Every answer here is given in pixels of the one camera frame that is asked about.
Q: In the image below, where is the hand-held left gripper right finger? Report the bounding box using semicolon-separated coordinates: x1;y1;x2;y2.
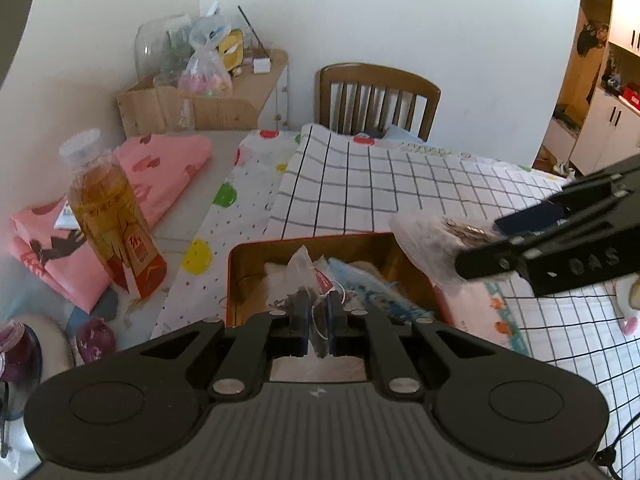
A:
327;292;501;401

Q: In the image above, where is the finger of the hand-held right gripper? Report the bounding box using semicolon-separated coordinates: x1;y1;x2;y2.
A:
494;156;640;236
456;202;640;281

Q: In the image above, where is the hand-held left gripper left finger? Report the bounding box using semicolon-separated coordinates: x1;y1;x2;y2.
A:
130;291;311;401

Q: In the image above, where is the small clear bag red tag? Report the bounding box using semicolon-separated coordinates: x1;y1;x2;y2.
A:
286;244;348;360

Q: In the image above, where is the clear bag with sequins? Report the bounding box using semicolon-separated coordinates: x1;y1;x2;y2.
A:
389;211;503;306

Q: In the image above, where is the red tin box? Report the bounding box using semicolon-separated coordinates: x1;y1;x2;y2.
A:
226;232;455;331

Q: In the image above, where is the white plush toy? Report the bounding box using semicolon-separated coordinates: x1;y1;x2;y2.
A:
614;277;640;335

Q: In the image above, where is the colourful dotted white tablecloth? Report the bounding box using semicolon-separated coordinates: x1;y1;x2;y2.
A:
150;129;573;356

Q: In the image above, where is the black checked white tablecloth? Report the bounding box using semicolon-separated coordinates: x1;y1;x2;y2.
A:
265;124;640;480

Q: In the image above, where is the light blue folded cloth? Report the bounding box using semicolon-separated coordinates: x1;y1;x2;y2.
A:
367;124;427;147

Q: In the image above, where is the hanging dark bag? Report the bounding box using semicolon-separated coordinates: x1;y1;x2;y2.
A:
576;21;611;57

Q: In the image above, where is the purple ball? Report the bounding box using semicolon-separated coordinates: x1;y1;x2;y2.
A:
79;316;117;365

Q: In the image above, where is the wooden chair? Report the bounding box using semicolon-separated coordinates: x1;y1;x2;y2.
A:
314;62;442;142

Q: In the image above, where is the pink printed cloth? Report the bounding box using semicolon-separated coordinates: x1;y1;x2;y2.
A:
7;131;214;312

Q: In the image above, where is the wooden side cabinet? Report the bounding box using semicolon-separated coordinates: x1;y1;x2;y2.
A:
190;49;291;133

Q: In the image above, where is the cardboard box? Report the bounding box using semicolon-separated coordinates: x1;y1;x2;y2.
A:
116;76;261;138

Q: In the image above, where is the amber drink bottle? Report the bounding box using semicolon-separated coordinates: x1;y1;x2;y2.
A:
59;128;167;300

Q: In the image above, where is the white bowl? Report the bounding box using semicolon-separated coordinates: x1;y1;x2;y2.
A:
14;311;77;396

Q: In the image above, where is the plastic bag of colourful items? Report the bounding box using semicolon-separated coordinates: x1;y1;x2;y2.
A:
178;42;235;98

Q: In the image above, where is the purple jar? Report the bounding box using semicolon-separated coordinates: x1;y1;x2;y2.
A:
0;321;43;386

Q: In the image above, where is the thin dark stick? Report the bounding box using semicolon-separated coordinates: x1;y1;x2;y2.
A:
238;5;271;57

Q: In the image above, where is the blue white plastic bag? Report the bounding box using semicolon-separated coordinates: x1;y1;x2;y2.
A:
189;1;233;50

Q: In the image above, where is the clear glass jar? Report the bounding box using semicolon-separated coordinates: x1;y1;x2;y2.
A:
135;14;196;81

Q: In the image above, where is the black cable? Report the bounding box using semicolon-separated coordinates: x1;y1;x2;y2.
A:
592;407;640;480

